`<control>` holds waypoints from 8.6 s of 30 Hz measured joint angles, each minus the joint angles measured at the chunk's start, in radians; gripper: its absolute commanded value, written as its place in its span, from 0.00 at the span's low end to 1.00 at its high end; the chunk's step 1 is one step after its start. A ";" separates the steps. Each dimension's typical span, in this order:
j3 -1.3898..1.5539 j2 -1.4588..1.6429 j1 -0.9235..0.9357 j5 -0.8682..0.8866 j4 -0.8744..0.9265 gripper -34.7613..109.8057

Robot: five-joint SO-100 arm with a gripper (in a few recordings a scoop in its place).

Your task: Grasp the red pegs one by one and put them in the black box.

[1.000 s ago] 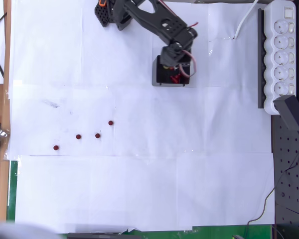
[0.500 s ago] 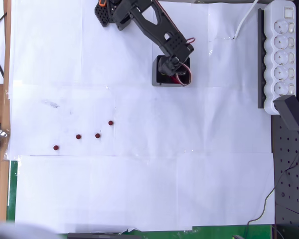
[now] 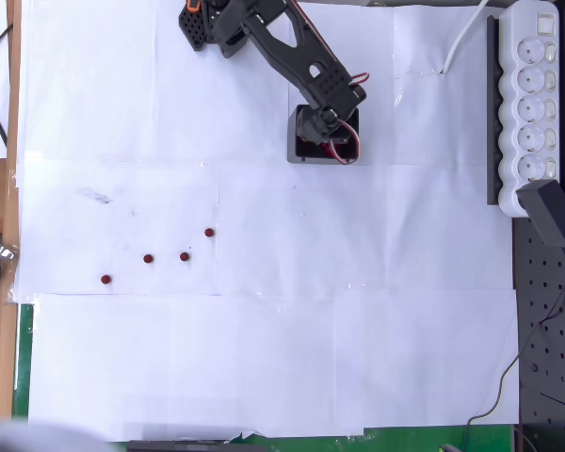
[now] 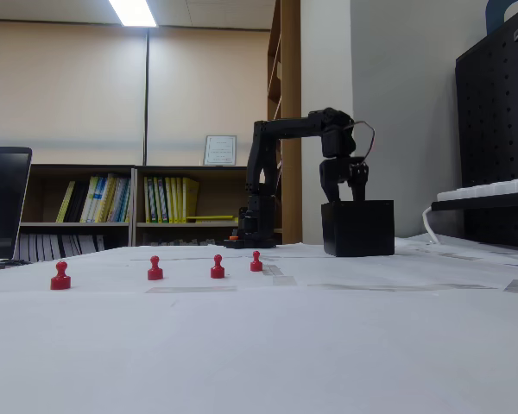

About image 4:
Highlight black laptop screen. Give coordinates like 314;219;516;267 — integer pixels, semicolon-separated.
0;146;33;261

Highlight white power strip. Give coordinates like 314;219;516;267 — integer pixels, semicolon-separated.
435;175;518;203

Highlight dark blue rounded object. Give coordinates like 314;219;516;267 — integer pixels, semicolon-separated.
485;0;518;35

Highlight slanted yellow book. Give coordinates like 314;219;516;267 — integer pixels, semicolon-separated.
55;180;76;223

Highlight framed white certificate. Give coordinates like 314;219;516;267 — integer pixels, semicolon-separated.
204;135;237;167

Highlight tall wooden bookshelf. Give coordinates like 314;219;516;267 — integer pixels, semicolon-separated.
266;0;302;246

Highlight ceiling light panel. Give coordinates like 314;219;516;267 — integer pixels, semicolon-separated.
108;0;159;28

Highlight black pegboard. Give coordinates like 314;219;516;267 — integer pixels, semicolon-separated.
454;8;518;250

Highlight black vertical cord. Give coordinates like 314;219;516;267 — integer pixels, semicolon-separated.
142;26;151;167

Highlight white paper table covering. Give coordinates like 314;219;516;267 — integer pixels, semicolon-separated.
0;235;518;414

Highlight yellow ring binder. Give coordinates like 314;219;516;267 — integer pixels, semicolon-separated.
154;176;165;223
144;176;155;223

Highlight red white servo cable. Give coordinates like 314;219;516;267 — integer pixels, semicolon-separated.
348;121;376;166

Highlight low wooden bookshelf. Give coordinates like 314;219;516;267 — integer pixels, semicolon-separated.
133;165;268;248
19;163;136;262

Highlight white power cable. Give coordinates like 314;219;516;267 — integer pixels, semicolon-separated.
421;204;442;245

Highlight black square bin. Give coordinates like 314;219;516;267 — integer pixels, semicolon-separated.
320;199;395;258

